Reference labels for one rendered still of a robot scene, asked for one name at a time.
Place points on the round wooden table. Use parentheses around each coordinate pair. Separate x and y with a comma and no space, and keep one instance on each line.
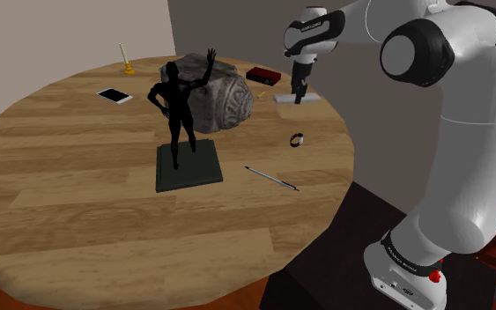
(80,223)

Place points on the black and white wristwatch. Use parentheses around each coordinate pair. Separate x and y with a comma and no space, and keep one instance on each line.
(296,140)

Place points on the dark robot stand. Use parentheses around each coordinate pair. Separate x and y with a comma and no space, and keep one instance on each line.
(337,257)

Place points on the flat white book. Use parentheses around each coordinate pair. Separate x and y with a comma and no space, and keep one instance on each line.
(284,98)

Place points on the red box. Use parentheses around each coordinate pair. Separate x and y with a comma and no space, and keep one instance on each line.
(263,76)

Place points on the white tablet with black screen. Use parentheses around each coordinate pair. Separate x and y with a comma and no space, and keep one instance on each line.
(114,95)

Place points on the white candle in yellow holder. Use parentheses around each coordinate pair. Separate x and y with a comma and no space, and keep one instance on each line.
(124,55)

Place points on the small yellow pencil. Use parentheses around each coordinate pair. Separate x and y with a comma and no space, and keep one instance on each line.
(261,94)

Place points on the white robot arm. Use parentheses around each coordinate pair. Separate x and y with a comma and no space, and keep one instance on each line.
(475,129)

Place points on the silver pen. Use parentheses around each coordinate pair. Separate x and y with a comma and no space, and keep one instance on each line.
(271,178)

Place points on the black human figure on base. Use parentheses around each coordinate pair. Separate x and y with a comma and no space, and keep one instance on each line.
(179,107)

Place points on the grey carved stone block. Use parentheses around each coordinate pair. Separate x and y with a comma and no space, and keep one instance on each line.
(224,96)

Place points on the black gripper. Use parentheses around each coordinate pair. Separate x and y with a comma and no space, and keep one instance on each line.
(300,79)

